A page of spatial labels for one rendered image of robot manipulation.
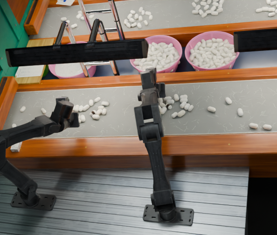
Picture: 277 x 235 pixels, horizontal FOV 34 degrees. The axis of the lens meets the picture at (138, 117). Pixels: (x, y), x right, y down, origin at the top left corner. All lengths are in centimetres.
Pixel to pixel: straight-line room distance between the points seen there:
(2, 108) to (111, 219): 75
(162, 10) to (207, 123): 84
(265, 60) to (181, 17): 52
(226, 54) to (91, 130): 76
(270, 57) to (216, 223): 92
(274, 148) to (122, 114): 70
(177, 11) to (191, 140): 90
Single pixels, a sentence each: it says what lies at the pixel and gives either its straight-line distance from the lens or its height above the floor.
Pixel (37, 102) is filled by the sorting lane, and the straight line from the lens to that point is 231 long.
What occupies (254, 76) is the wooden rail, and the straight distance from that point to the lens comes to 213.
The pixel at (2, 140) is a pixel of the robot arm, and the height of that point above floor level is 112.
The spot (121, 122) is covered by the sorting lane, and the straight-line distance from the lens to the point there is 207.
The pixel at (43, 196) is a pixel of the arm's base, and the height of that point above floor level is 68.
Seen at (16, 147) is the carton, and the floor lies 79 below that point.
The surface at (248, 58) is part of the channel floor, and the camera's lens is 233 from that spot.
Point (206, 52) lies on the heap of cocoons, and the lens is 231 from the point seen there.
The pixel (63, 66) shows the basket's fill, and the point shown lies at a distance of 245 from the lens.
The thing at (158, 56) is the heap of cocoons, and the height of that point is 74.
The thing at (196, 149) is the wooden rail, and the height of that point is 76.
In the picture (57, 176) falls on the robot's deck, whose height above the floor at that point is 67.
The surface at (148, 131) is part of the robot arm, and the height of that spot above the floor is 102.
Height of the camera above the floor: 231
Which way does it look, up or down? 49 degrees down
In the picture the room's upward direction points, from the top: 18 degrees counter-clockwise
